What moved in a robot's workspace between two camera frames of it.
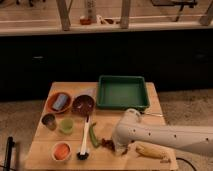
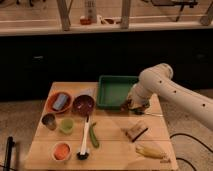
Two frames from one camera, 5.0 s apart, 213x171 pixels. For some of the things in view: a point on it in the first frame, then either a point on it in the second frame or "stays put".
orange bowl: x=51 y=102 stays put
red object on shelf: x=85 y=21 stays put
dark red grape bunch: x=111 y=144 → x=125 y=105
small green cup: x=66 y=126 stays put
